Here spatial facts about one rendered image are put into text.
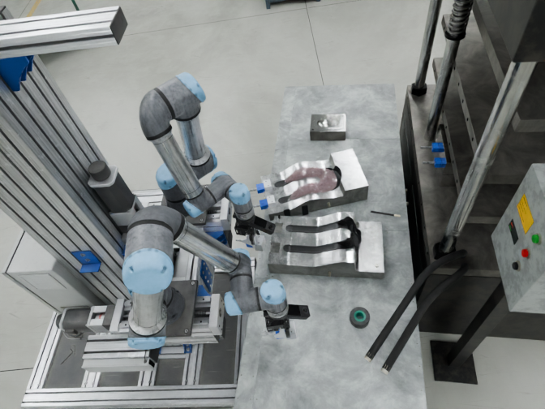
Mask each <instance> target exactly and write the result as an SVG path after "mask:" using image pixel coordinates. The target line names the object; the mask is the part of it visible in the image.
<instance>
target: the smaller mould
mask: <svg viewBox="0 0 545 409"><path fill-rule="evenodd" d="M345 121H346V114H312V115H311V127H310V138H311V140H345Z"/></svg>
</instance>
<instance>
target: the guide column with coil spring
mask: <svg viewBox="0 0 545 409"><path fill-rule="evenodd" d="M469 5H470V3H467V4H458V3H456V5H455V6H459V7H464V6H469ZM468 10H469V8H467V9H463V10H459V9H456V8H454V11H456V12H465V11H468ZM467 14H468V13H467ZM467 14H464V15H456V14H453V16H454V17H464V16H467ZM465 20H466V19H452V21H453V22H457V23H460V22H463V21H465ZM464 25H465V24H451V26H452V27H456V28H458V27H462V26H464ZM463 29H464V28H462V29H451V28H450V29H449V31H451V32H460V31H462V30H463ZM461 34H462V33H460V34H451V33H449V35H451V36H454V37H459V36H460V35H461ZM460 41H461V40H459V41H451V40H449V39H447V42H446V46H445V50H444V56H443V59H442V63H441V67H440V73H439V76H438V80H437V84H436V90H435V93H434V97H433V101H432V104H431V110H430V114H429V118H428V121H427V127H426V131H425V135H424V139H425V140H427V141H433V140H434V138H435V135H436V129H437V127H438V123H439V120H440V115H441V109H442V105H443V103H444V99H445V96H446V92H447V90H448V84H449V81H450V78H451V74H452V71H453V63H454V60H455V58H456V56H457V51H458V47H459V44H460Z"/></svg>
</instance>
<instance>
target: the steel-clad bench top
mask: <svg viewBox="0 0 545 409"><path fill-rule="evenodd" d="M292 112H293V113H292ZM312 114H346V121H345V140H311V138H310V127H311V115H312ZM288 142H289V143H288ZM348 149H353V150H354V154H355V156H356V158H357V160H358V163H359V165H360V167H361V169H362V171H363V174H364V176H365V178H366V181H367V183H368V193H367V200H361V201H357V202H354V203H349V204H343V205H339V206H335V207H332V208H327V209H321V210H317V211H313V212H309V213H308V214H307V215H303V214H299V215H294V216H293V217H324V216H328V215H330V214H334V213H340V212H351V213H354V216H355V221H358V222H382V236H383V252H384V277H383V279H378V278H348V277H329V276H315V275H299V274H283V273H270V272H269V268H268V254H269V253H270V247H271V237H272V235H269V234H267V233H264V232H263V231H262V233H261V235H264V238H265V241H266V243H265V246H264V251H263V252H262V251H259V253H258V258H257V264H256V269H255V278H254V283H253V286H254V287H258V286H262V284H263V283H264V282H266V281H267V280H269V279H276V280H278V281H280V282H281V283H282V285H283V287H284V288H285V292H286V298H287V301H288V304H298V305H307V306H308V307H309V312H310V315H311V316H310V317H308V318H307V319H306V320H299V319H290V321H294V324H295V329H296V336H297V338H296V339H290V340H287V339H286V338H280V339H277V338H275V337H274V335H275V334H272V335H266V336H261V333H265V332H268V331H267V328H266V322H265V317H264V314H263V311H258V312H249V314H248V319H247V328H246V334H245V339H244V344H243V349H242V359H241V364H240V369H239V374H238V384H237V389H236V395H235V400H234V409H427V402H426V394H425V385H424V377H423V362H422V353H421V345H420V337H419V328H418V325H417V326H416V328H415V330H414V332H413V333H412V334H411V336H410V338H409V340H408V342H407V343H406V345H405V346H404V348H403V350H402V351H401V354H400V355H399V356H398V358H397V360H396V362H395V363H394V365H393V366H392V368H391V370H390V371H389V373H388V375H386V374H384V373H383V372H381V371H380V370H381V368H382V366H383V365H384V363H385V361H386V359H387V358H388V356H389V355H390V353H391V351H392V350H393V348H394V347H395V345H396V344H397V341H398V340H399V338H400V336H401V335H402V333H403V332H404V330H405V328H406V326H407V325H408V324H409V322H410V320H411V318H412V317H413V315H414V314H415V312H416V310H417V304H416V296H415V297H414V298H413V299H412V301H411V302H410V304H409V306H408V307H407V309H406V310H405V311H404V313H403V314H402V316H401V318H400V319H399V321H398V322H397V323H396V325H395V326H394V328H393V330H392V331H391V333H390V334H389V336H388V337H387V338H386V340H385V341H384V343H383V345H382V346H381V348H380V349H379V350H378V352H377V353H376V355H375V357H374V358H373V360H372V361H371V362H368V361H367V360H366V359H364V356H365V355H366V353H367V352H368V351H369V349H370V348H371V346H372V344H373V343H374V341H375V340H376V339H377V337H378V336H379V334H380V332H381V331H382V329H383V328H384V327H385V325H386V324H387V322H388V320H389V319H390V317H391V316H392V314H393V313H394V312H395V310H396V309H397V307H398V306H399V304H400V303H401V301H402V300H403V299H404V297H405V296H406V294H407V292H408V291H409V289H410V288H411V287H412V285H413V284H414V272H413V264H412V256H411V247H410V232H409V223H408V215H407V207H406V191H405V183H404V175H403V167H402V159H401V143H400V135H399V126H398V118H397V103H396V94H395V86H394V84H347V85H319V86H291V87H285V91H284V97H283V102H282V107H281V117H280V122H279V128H278V133H277V142H276V148H275V153H274V158H273V163H272V173H271V174H274V173H278V172H281V171H283V170H285V169H287V168H289V167H290V166H292V165H293V164H295V163H298V162H301V161H323V160H327V159H329V158H330V154H331V153H336V152H340V151H345V150H348ZM371 211H376V212H381V213H391V214H396V215H401V216H400V217H395V216H390V215H385V214H379V213H371ZM356 307H363V308H365V309H366V310H368V312H369V314H370V321H369V324H368V326H367V327H365V328H363V329H358V328H355V327H354V326H352V325H351V323H350V312H351V310H352V309H353V308H356Z"/></svg>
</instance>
